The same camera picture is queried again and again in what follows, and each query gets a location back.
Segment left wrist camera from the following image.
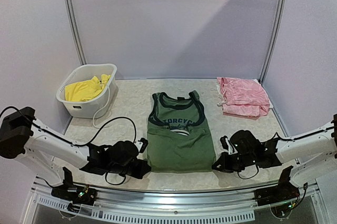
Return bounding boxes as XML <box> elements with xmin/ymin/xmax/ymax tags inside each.
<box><xmin>134</xmin><ymin>138</ymin><xmax>148</xmax><ymax>154</ymax></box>

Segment green sleeveless shirt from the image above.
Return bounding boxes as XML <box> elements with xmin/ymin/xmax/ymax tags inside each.
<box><xmin>146</xmin><ymin>90</ymin><xmax>216</xmax><ymax>174</ymax></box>

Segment aluminium corner post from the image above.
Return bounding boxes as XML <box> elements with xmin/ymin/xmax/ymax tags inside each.
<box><xmin>64</xmin><ymin>0</ymin><xmax>87</xmax><ymax>65</ymax></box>
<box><xmin>258</xmin><ymin>0</ymin><xmax>285</xmax><ymax>85</ymax></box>

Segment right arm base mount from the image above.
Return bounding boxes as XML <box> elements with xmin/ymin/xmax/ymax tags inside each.
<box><xmin>254</xmin><ymin>166</ymin><xmax>308</xmax><ymax>219</ymax></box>

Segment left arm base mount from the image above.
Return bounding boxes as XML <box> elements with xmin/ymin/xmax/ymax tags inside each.
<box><xmin>51</xmin><ymin>167</ymin><xmax>97</xmax><ymax>213</ymax></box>

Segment yellow garment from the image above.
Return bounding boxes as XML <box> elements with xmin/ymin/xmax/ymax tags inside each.
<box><xmin>65</xmin><ymin>74</ymin><xmax>111</xmax><ymax>102</ymax></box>

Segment pink folded shorts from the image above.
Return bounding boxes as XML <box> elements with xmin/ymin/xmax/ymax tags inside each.
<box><xmin>216</xmin><ymin>77</ymin><xmax>271</xmax><ymax>119</ymax></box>

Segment aluminium front rail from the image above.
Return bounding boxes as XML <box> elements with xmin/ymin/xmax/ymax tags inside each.
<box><xmin>24</xmin><ymin>178</ymin><xmax>329</xmax><ymax>223</ymax></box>

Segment white plastic laundry basket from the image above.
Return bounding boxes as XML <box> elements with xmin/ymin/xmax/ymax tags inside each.
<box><xmin>56</xmin><ymin>64</ymin><xmax>117</xmax><ymax>119</ymax></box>

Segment right aluminium corner post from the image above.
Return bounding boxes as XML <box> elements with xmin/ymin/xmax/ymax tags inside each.
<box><xmin>258</xmin><ymin>0</ymin><xmax>285</xmax><ymax>85</ymax></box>

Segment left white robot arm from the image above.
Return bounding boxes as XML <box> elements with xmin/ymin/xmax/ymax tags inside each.
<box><xmin>1</xmin><ymin>107</ymin><xmax>151</xmax><ymax>200</ymax></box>

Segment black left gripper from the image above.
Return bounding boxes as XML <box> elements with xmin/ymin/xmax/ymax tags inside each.
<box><xmin>108</xmin><ymin>159</ymin><xmax>151</xmax><ymax>180</ymax></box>

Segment left aluminium corner post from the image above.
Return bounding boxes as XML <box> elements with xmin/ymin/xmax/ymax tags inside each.
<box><xmin>64</xmin><ymin>0</ymin><xmax>87</xmax><ymax>65</ymax></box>

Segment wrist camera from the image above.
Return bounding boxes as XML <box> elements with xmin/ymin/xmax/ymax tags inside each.
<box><xmin>220</xmin><ymin>136</ymin><xmax>235</xmax><ymax>155</ymax></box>
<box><xmin>134</xmin><ymin>138</ymin><xmax>148</xmax><ymax>154</ymax></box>

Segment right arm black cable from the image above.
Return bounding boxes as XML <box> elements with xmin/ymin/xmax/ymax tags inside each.
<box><xmin>236</xmin><ymin>126</ymin><xmax>337</xmax><ymax>180</ymax></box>

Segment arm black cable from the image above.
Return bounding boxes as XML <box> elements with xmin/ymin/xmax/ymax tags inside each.
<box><xmin>0</xmin><ymin>106</ymin><xmax>137</xmax><ymax>186</ymax></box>
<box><xmin>236</xmin><ymin>126</ymin><xmax>337</xmax><ymax>180</ymax></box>

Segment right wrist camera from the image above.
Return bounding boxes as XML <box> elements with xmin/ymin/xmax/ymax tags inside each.
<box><xmin>220</xmin><ymin>136</ymin><xmax>235</xmax><ymax>155</ymax></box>

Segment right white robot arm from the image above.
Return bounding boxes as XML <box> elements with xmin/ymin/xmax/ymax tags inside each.
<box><xmin>212</xmin><ymin>118</ymin><xmax>336</xmax><ymax>201</ymax></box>

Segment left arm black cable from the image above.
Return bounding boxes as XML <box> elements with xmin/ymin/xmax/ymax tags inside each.
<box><xmin>0</xmin><ymin>106</ymin><xmax>137</xmax><ymax>186</ymax></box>

